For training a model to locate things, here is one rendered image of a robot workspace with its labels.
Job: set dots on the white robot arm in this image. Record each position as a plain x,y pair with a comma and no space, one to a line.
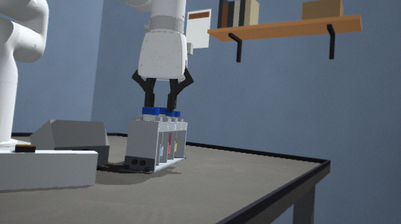
25,40

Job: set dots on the white control panel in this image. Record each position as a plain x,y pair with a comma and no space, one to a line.
71,135

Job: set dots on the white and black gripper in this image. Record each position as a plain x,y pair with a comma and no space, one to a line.
163,56

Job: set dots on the black table edge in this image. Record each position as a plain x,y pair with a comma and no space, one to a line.
251,210

